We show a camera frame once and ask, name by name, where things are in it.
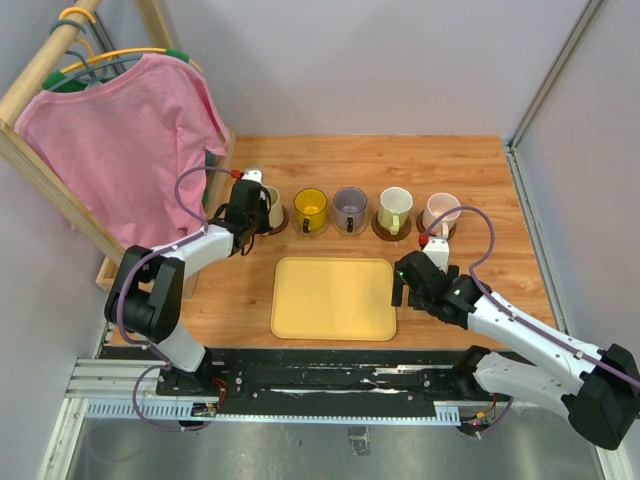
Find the cream cup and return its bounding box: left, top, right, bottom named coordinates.
left=266, top=186, right=283, bottom=230

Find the brown wooden coaster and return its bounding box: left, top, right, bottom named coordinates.
left=371, top=212, right=412, bottom=242
left=416, top=215, right=457, bottom=240
left=261, top=205, right=290, bottom=237

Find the yellow cup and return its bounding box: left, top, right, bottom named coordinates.
left=294, top=188, right=328, bottom=231

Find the large woven rattan coaster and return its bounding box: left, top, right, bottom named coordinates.
left=293, top=221, right=329, bottom=237

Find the white cup green handle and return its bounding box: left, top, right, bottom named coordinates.
left=377, top=187, right=413, bottom=236

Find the small woven rattan coaster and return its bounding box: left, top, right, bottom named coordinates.
left=333, top=221, right=368, bottom=236

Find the pink cup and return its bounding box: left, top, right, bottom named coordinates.
left=420, top=192, right=461, bottom=239

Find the purple cup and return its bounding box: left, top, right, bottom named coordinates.
left=333, top=187, right=368, bottom=224

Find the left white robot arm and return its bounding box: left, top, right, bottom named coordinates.
left=104, top=169, right=272, bottom=396

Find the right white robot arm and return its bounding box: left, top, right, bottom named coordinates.
left=392, top=251, right=639, bottom=450

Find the wooden clothes rack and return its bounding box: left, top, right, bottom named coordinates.
left=0, top=0, right=238, bottom=300

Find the yellow plastic tray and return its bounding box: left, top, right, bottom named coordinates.
left=271, top=257, right=397, bottom=342

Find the pink t-shirt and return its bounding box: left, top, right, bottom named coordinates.
left=14, top=53, right=230, bottom=256

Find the green clothes hanger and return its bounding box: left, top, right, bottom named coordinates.
left=41, top=47, right=191, bottom=93

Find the grey clothes hanger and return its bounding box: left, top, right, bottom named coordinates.
left=64, top=37, right=141, bottom=85

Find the yellow clothes hanger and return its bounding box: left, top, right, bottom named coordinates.
left=74, top=1, right=203, bottom=73

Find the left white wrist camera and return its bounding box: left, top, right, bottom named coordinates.
left=241, top=168, right=264, bottom=185

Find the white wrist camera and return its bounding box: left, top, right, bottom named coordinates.
left=422, top=237, right=450, bottom=272
left=241, top=168, right=264, bottom=185

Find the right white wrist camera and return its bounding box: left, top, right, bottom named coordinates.
left=422, top=237, right=450, bottom=272

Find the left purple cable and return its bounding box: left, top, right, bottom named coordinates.
left=115, top=166, right=241, bottom=432

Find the purple cable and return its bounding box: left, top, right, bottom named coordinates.
left=416, top=205, right=640, bottom=441
left=115, top=166, right=241, bottom=432

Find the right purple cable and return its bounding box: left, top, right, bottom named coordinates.
left=416, top=205, right=640, bottom=441

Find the aluminium frame post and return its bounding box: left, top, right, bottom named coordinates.
left=508, top=0, right=612, bottom=147

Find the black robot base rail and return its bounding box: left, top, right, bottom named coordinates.
left=151, top=348, right=507, bottom=423

